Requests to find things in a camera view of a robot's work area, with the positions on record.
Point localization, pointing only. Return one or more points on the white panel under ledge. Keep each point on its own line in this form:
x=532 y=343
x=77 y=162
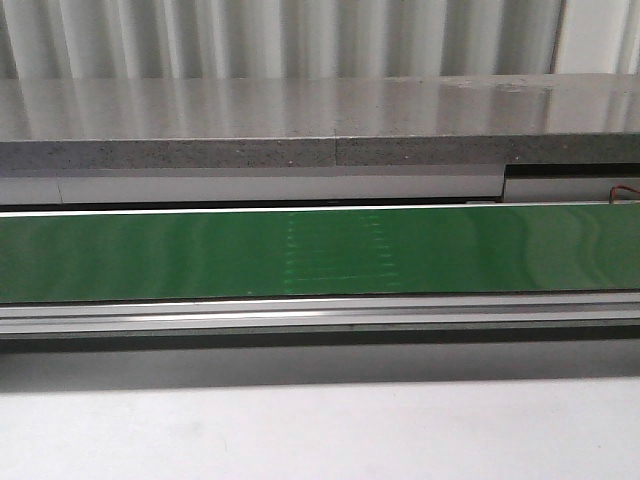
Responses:
x=435 y=183

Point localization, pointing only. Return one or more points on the grey stone countertop ledge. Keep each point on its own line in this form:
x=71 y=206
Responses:
x=115 y=124

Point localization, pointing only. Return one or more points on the green conveyor belt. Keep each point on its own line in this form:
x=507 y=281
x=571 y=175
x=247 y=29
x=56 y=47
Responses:
x=100 y=257

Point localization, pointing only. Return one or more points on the white pleated curtain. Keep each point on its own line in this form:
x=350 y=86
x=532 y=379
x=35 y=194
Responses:
x=315 y=39

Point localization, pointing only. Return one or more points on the silver aluminium conveyor frame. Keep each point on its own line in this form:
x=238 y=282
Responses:
x=302 y=312

